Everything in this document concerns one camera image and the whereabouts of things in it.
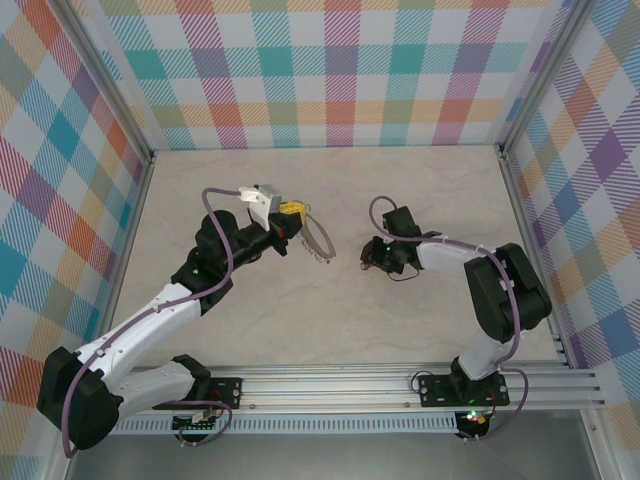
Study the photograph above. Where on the large metal keyring band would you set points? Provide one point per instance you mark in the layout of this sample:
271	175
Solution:
327	245

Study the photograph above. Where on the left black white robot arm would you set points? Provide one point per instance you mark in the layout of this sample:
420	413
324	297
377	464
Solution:
150	320

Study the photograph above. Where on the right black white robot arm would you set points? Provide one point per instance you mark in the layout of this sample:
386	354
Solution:
505	295

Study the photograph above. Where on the grey metal panel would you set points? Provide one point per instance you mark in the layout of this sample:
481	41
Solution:
325	457

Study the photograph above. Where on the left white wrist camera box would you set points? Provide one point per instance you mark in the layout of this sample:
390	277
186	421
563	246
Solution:
267	197

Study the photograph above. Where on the aluminium side rail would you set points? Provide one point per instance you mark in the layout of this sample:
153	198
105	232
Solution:
135	215
520	220

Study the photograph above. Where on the long aluminium mounting rail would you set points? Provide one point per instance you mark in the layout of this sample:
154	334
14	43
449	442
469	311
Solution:
325	387

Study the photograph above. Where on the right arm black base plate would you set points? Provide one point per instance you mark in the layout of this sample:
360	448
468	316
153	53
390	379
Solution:
435	392

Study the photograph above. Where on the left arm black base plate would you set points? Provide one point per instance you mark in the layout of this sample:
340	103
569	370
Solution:
227	392

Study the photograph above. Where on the aluminium frame post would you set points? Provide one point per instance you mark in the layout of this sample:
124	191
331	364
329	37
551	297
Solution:
545	75
107	85

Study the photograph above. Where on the aluminium frame leg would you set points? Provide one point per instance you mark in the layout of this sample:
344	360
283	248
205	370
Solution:
60	467
600	445

